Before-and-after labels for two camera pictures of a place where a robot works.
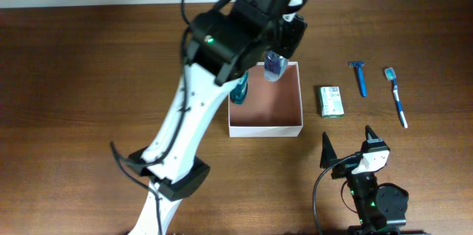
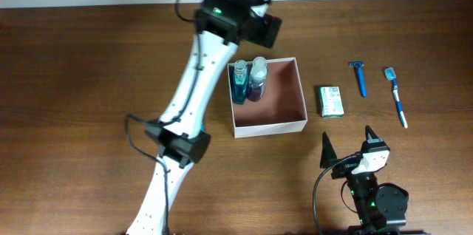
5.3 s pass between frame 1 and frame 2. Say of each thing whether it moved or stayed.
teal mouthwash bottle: stayed
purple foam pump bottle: moved
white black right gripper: stayed
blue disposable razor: stayed
